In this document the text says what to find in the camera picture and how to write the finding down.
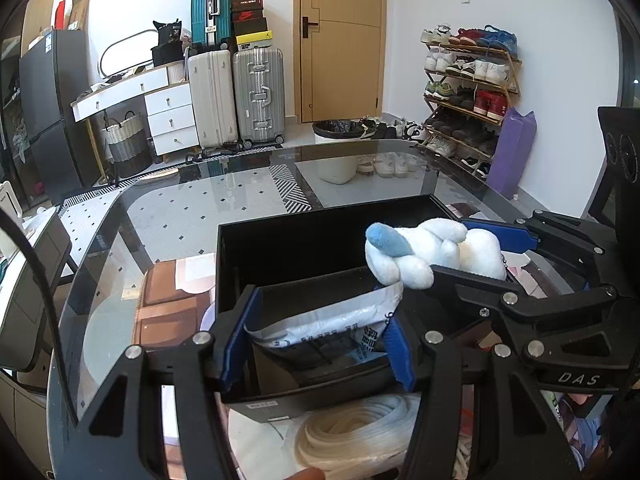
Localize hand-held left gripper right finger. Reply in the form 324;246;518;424
382;310;583;480

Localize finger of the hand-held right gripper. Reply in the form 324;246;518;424
459;209;607;287
430;265;619;357

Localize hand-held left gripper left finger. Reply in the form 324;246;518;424
52;285;266;480

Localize white plush toy blue ear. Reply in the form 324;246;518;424
364;217;507;290

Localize white plastic packet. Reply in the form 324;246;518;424
245;280;406;368

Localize coil of clear tubing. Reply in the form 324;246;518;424
294;392;423;480

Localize black storage box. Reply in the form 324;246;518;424
216;194;481;426

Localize purple bag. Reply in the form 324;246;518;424
486;107;537;200

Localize cluster of loose shoes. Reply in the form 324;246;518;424
356;114;430;179

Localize black chair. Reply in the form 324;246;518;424
588;106;640;227

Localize black and white striped rug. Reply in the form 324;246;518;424
59;142;313;216

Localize rows of assorted sneakers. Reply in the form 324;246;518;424
420;23;521;180

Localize wooden shoe rack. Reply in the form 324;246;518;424
422;40;522;181

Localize white trash bin black liner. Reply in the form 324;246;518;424
313;119;366;185

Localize grey side cart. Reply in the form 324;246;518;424
0;207;74;375

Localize woven laundry basket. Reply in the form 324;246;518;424
102;112;152;177

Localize beige cabinet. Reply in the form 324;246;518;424
0;369;57;480

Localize wooden door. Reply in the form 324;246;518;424
292;0;389;125

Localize white dressing table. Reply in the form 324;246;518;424
70;66;199;162

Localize white suitcase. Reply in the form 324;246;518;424
187;50;240;150

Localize silver suitcase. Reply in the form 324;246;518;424
232;48;286;145

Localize white standing device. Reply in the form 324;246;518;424
0;181;24;228

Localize black refrigerator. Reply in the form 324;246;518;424
18;28;99;206

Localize oval mirror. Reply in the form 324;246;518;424
98;28;162;84

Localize black paper bag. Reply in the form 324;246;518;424
151;19;189;67

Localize dark glass cabinet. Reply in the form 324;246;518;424
0;37;27;201

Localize large black shoe box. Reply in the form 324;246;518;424
232;19;269;37

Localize teal suitcase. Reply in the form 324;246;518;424
190;0;232;52

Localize open cardboard box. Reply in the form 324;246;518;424
67;0;91;31

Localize flat cardboard sheet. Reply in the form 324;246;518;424
20;0;57;57

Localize white rope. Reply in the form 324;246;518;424
450;430;477;480

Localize black cable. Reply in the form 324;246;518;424
0;205;77;426

